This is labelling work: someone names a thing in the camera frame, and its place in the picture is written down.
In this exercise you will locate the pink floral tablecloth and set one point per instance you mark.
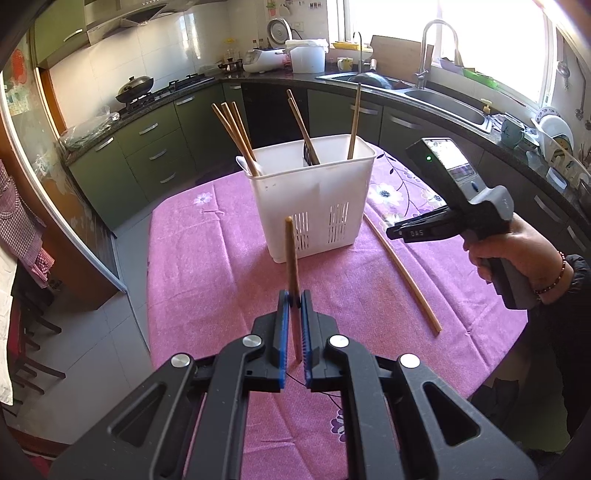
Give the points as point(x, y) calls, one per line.
point(207, 277)

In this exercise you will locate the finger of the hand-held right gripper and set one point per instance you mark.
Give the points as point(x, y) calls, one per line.
point(429, 218)
point(415, 233)

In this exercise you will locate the small yellow tap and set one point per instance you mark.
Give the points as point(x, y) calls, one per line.
point(486, 107)

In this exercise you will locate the white plastic utensil holder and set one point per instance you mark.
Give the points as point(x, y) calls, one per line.
point(295, 194)

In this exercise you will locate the black wok with lid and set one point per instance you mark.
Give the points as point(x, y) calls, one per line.
point(135, 87)

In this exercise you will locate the round silver cooker lid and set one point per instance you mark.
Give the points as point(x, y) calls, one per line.
point(279, 32)

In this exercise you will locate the wooden cutting board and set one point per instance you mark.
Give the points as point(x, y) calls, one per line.
point(401, 57)

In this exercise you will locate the dark pan in sink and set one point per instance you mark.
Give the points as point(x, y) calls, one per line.
point(369, 79)

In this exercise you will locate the small black faucet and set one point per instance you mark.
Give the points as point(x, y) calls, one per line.
point(359, 50)

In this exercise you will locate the glass sliding door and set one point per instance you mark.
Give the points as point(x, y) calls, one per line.
point(51, 184)

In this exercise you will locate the ceramic cup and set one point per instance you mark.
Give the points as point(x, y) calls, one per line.
point(511, 131)

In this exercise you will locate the plastic bag with plates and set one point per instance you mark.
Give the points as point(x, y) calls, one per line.
point(90, 129)

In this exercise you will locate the hanging metal ladles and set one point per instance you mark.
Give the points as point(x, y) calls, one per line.
point(563, 69)

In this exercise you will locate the condiment bottles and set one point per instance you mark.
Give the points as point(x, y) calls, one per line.
point(231, 50)

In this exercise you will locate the person's right hand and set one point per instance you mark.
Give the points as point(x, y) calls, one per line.
point(535, 258)

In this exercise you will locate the black fork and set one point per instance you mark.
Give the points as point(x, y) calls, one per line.
point(308, 154)

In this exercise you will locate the white plastic spoon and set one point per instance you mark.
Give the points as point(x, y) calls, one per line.
point(247, 165)

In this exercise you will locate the stainless steel sink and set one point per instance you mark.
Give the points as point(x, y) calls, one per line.
point(448, 104)

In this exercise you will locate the dish rack with plates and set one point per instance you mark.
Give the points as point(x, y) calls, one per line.
point(558, 138)

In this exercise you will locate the dark wooden chair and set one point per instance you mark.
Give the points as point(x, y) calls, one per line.
point(32, 323)

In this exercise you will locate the green kitchen cabinets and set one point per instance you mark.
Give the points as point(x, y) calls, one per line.
point(147, 152)

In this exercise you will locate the green plastic tray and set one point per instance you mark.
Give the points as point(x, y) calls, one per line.
point(480, 77)

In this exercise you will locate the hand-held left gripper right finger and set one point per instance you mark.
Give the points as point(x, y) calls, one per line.
point(308, 344)

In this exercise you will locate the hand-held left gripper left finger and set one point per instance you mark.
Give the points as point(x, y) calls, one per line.
point(284, 344)

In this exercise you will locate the chrome kitchen faucet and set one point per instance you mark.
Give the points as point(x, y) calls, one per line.
point(427, 50)

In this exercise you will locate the black gas stove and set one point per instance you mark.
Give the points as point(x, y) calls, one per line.
point(184, 87)

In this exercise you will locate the black built-in appliance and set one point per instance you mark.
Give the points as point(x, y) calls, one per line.
point(272, 115)

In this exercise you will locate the white rice cooker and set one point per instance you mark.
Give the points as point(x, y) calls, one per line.
point(263, 60)

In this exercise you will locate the white lidded bucket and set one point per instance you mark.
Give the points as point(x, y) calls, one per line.
point(305, 56)

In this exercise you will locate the steel range hood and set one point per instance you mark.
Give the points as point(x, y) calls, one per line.
point(124, 18)

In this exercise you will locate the yellow mug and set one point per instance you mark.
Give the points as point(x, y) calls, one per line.
point(345, 63)

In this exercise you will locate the person's dark clothing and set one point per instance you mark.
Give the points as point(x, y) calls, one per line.
point(554, 369)

